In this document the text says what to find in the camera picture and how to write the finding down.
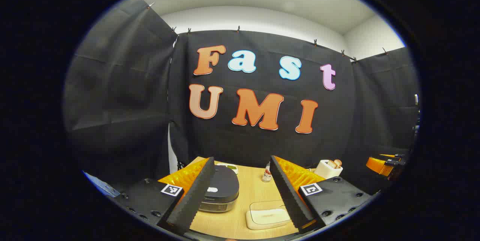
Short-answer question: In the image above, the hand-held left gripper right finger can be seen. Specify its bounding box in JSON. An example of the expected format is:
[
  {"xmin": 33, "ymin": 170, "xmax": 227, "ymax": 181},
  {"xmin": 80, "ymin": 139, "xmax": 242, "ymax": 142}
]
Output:
[{"xmin": 269, "ymin": 155, "xmax": 375, "ymax": 234}]

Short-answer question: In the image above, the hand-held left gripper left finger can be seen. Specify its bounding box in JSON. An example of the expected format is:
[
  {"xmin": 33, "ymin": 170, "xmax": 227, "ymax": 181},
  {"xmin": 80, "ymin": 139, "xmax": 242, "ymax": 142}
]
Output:
[{"xmin": 112, "ymin": 157, "xmax": 216, "ymax": 235}]

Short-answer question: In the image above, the black rice cooker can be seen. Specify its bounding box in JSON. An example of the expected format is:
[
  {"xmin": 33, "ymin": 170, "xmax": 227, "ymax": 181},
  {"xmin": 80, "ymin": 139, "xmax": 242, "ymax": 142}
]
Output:
[{"xmin": 198, "ymin": 165, "xmax": 240, "ymax": 213}]

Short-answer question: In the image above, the clear glass tray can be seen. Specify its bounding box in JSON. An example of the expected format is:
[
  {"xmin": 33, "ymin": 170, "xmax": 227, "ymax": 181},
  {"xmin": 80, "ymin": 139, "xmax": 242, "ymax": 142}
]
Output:
[{"xmin": 249, "ymin": 200, "xmax": 293, "ymax": 230}]

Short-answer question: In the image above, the white toaster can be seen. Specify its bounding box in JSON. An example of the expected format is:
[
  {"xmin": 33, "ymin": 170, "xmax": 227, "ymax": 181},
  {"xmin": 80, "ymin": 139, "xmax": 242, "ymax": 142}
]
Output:
[{"xmin": 314, "ymin": 160, "xmax": 344, "ymax": 180}]

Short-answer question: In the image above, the white divided condiment dish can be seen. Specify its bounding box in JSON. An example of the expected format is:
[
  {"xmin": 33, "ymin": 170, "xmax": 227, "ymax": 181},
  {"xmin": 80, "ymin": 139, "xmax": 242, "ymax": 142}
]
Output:
[{"xmin": 217, "ymin": 163, "xmax": 239, "ymax": 174}]

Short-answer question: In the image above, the black backdrop cloth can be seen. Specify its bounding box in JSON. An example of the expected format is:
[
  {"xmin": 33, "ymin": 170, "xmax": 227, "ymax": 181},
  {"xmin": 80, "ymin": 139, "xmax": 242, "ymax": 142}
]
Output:
[{"xmin": 63, "ymin": 0, "xmax": 420, "ymax": 196}]

